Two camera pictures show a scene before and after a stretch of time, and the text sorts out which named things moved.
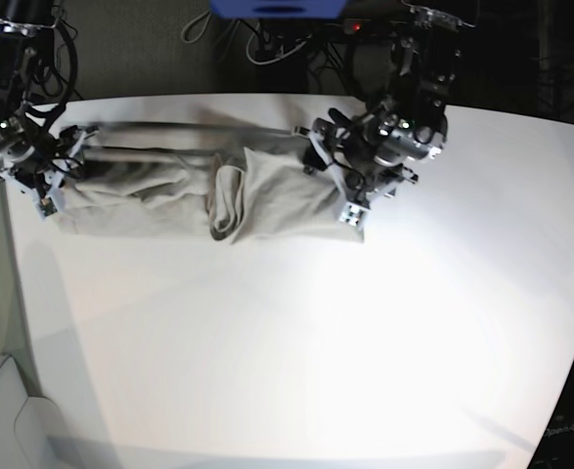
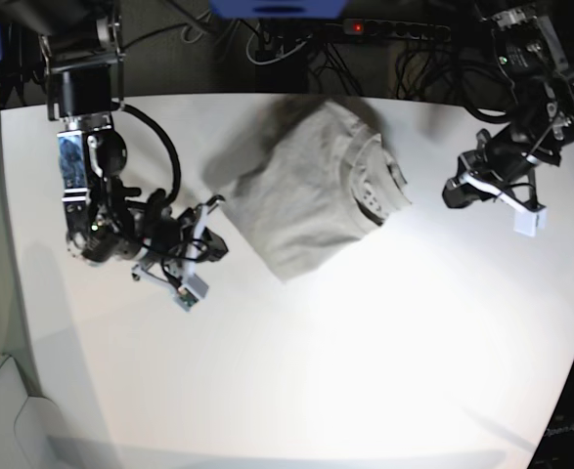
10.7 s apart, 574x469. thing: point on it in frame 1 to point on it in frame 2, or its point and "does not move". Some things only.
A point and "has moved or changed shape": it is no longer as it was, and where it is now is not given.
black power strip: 371,27 does not move
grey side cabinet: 12,429 does not move
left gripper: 43,176 to 173,244
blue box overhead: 279,9 does not move
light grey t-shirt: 240,185 has moved or changed shape
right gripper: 335,146 to 494,172
